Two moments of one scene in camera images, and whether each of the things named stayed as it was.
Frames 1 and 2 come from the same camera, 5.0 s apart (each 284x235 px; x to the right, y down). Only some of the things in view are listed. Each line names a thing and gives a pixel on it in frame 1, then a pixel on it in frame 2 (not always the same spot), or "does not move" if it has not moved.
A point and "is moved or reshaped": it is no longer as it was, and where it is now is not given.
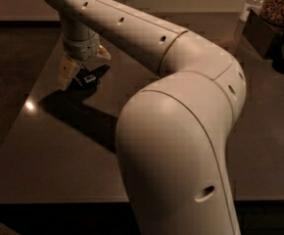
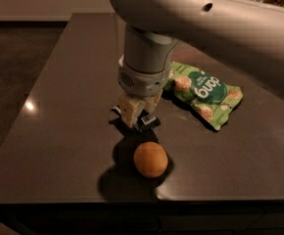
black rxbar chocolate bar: [86, 78] is moved or reshaped
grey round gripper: [80, 51] -> [144, 81]
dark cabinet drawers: [255, 217] does not move
